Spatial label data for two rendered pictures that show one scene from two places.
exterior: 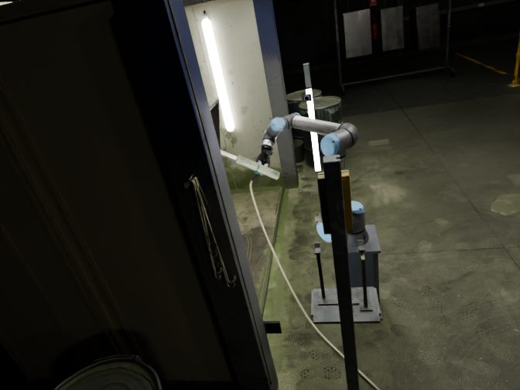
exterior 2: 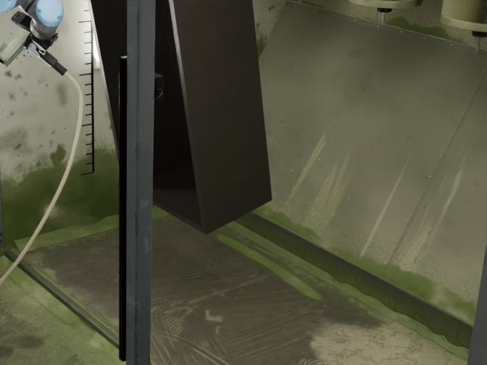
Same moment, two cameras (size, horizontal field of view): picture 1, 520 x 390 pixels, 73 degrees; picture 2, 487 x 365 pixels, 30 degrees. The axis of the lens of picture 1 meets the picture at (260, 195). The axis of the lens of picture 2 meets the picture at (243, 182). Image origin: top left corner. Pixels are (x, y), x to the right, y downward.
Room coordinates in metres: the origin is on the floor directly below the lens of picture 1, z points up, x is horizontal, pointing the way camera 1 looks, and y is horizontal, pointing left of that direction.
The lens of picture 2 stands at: (4.69, -2.18, 1.95)
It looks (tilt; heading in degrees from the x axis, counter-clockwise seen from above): 21 degrees down; 126
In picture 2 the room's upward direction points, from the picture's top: 3 degrees clockwise
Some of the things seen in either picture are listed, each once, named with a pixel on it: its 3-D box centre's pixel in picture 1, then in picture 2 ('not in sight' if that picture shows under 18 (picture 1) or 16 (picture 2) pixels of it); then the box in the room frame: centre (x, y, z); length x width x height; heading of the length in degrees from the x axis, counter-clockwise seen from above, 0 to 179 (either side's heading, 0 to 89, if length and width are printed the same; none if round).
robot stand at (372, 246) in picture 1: (357, 273); not in sight; (1.97, -0.58, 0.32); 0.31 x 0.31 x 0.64; 76
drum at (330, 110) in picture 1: (323, 133); not in sight; (4.74, -1.05, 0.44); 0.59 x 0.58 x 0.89; 1
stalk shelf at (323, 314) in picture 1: (344, 304); not in sight; (1.28, -0.30, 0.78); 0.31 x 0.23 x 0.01; 76
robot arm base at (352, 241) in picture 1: (354, 232); not in sight; (1.97, -0.58, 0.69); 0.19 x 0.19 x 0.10
